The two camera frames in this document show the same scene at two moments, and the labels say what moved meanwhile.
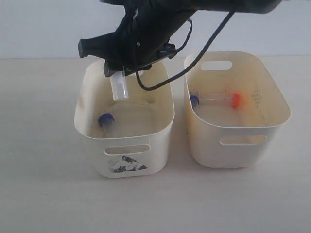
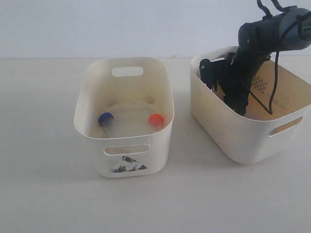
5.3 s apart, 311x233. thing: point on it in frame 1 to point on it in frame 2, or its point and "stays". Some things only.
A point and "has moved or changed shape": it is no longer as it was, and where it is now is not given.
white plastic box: [129, 137] stays
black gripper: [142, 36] to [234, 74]
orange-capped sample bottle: [119, 86] to [156, 121]
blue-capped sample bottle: [106, 120] stays
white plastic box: [235, 109] has moved or changed shape
